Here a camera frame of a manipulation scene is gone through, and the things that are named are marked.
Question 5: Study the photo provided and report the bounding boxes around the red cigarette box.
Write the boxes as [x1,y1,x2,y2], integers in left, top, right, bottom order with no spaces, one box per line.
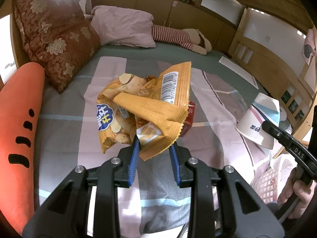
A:
[180,101,196,137]

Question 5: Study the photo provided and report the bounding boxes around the yellow chip bag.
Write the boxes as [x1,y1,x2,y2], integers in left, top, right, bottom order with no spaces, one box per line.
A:
[96,62,191,161]

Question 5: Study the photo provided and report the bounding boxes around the white laundry basket trash bin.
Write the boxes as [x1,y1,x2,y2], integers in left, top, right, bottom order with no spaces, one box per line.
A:
[251,154,297,204]

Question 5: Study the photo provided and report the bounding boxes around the person right hand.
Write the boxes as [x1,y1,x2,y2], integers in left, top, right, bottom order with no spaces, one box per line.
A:
[277,168,316,219]

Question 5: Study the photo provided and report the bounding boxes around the white small device pillow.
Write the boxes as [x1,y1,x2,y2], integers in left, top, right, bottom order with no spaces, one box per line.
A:
[279,107,287,122]

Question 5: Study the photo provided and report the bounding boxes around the plaid pink grey blanket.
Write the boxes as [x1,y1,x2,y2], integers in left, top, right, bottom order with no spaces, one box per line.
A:
[34,57,271,237]

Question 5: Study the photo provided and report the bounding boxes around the white flat board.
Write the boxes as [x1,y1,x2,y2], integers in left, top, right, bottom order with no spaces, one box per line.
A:
[219,57,259,89]

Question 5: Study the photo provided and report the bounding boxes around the green bed mattress sheet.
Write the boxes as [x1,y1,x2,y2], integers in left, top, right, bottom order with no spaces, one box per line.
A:
[39,42,265,110]

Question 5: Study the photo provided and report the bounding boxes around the orange carrot plush pillow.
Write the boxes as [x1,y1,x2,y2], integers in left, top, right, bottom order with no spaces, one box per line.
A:
[1,62,45,234]

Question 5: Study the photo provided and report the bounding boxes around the striped plush dog toy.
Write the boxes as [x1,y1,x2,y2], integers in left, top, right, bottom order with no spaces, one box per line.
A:
[152,25,212,55]

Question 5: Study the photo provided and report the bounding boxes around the pink pillow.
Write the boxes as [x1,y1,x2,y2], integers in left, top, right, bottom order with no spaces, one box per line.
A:
[91,5,155,48]

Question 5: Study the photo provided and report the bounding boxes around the brown floral cushion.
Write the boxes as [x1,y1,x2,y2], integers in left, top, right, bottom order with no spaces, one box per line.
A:
[12,0,100,93]

